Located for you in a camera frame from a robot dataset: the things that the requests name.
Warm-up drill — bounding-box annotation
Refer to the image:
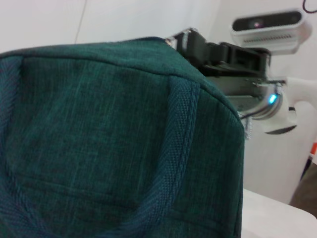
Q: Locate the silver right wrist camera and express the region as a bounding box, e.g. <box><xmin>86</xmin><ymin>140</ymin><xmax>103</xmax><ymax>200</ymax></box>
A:
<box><xmin>230</xmin><ymin>8</ymin><xmax>313</xmax><ymax>55</ymax></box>

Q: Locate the teal fabric zipper bag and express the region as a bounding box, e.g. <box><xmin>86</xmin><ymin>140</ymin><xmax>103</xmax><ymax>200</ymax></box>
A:
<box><xmin>0</xmin><ymin>36</ymin><xmax>246</xmax><ymax>238</ymax></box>

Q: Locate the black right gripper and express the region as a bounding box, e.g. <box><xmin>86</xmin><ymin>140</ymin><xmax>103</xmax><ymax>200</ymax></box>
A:
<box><xmin>181</xmin><ymin>29</ymin><xmax>272</xmax><ymax>80</ymax></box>

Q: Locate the red camera cable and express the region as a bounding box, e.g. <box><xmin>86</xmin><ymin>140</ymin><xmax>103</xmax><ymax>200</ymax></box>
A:
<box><xmin>301</xmin><ymin>0</ymin><xmax>317</xmax><ymax>13</ymax></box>

